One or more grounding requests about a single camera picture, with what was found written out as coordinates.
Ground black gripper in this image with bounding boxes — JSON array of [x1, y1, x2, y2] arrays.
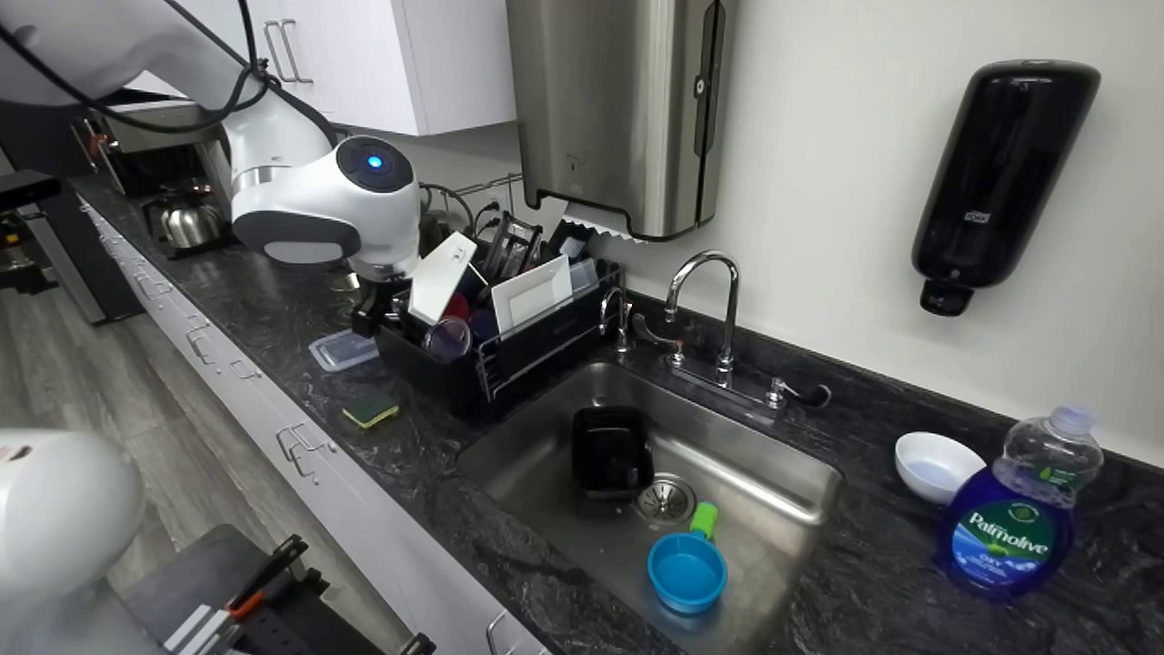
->
[[352, 284, 414, 341]]

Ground black dish drying rack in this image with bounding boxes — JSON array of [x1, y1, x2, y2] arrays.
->
[[375, 198, 631, 425]]

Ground clear plastic food container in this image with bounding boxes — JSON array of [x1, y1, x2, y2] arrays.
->
[[306, 325, 381, 376]]

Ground clear drinking glass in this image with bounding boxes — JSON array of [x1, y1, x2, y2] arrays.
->
[[426, 316, 478, 364]]

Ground green yellow sponge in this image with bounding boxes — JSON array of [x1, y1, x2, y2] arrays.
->
[[338, 398, 405, 434]]

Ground white lower cabinets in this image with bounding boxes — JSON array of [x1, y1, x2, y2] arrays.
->
[[76, 198, 548, 655]]

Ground silver kettle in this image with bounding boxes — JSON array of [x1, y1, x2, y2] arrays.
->
[[141, 180, 232, 255]]

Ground white upper cabinet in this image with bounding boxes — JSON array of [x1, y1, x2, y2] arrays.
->
[[180, 0, 519, 140]]

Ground black mug in sink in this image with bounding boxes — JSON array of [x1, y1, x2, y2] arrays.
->
[[568, 404, 658, 504]]

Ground black marker pen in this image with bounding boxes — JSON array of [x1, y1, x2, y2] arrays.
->
[[193, 533, 314, 648]]

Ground stainless paper towel dispenser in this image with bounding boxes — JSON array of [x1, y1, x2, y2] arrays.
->
[[507, 0, 728, 244]]

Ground chrome sink faucet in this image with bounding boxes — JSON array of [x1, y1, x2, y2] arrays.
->
[[595, 246, 836, 428]]

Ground stainless steel sink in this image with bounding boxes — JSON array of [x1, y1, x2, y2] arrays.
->
[[464, 358, 843, 655]]

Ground small white bowl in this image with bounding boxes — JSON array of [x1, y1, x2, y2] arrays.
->
[[893, 428, 991, 507]]

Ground blue dish soap bottle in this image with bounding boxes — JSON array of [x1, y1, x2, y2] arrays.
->
[[934, 404, 1105, 601]]

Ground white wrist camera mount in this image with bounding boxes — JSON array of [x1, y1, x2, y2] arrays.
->
[[405, 231, 480, 325]]

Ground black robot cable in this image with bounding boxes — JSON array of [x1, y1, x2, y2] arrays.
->
[[0, 0, 347, 145]]

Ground orange handled tool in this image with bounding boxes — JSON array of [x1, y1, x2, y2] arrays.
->
[[211, 567, 331, 655]]

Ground blue measuring cup green handle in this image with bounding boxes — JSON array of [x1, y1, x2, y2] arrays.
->
[[645, 499, 730, 620]]

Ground black wall soap dispenser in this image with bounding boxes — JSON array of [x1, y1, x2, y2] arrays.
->
[[908, 60, 1105, 319]]

